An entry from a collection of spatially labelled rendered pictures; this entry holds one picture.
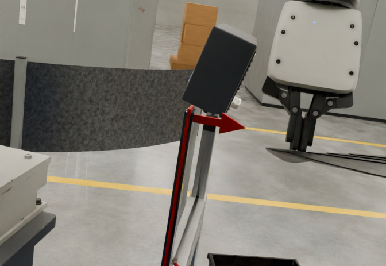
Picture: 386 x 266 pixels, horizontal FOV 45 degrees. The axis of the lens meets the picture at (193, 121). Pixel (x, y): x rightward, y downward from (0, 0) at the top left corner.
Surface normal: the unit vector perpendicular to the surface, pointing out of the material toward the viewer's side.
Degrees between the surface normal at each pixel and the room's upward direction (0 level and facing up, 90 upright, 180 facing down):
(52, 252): 0
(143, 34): 90
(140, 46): 90
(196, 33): 90
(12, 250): 0
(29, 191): 90
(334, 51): 73
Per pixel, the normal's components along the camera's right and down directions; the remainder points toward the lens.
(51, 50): 0.07, 0.26
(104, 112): 0.55, 0.29
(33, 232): 0.15, -0.95
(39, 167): 0.97, 0.19
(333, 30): -0.04, -0.06
